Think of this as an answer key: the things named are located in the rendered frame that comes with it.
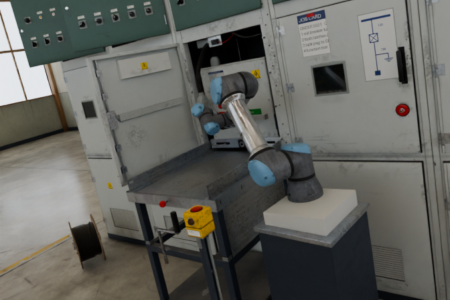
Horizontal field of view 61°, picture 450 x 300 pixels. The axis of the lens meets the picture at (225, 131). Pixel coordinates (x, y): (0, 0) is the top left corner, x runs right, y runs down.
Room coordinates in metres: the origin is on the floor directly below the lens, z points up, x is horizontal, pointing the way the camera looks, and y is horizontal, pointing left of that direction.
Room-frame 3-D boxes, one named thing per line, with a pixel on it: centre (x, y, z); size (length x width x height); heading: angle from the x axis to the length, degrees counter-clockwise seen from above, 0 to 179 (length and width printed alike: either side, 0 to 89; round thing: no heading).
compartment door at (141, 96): (2.33, 0.42, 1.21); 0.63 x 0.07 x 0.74; 131
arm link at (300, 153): (1.53, -0.27, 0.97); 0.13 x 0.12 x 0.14; 112
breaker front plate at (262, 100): (2.34, -0.11, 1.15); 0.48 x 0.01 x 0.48; 51
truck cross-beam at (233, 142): (2.35, -0.12, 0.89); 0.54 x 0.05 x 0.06; 51
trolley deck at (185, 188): (2.04, 0.13, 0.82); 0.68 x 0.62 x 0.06; 141
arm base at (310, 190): (1.53, -0.28, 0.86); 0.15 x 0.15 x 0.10
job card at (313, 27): (1.92, -0.52, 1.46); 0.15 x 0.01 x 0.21; 51
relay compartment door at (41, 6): (3.01, 1.08, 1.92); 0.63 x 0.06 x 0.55; 81
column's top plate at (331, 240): (1.46, -0.28, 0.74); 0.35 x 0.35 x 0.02; 46
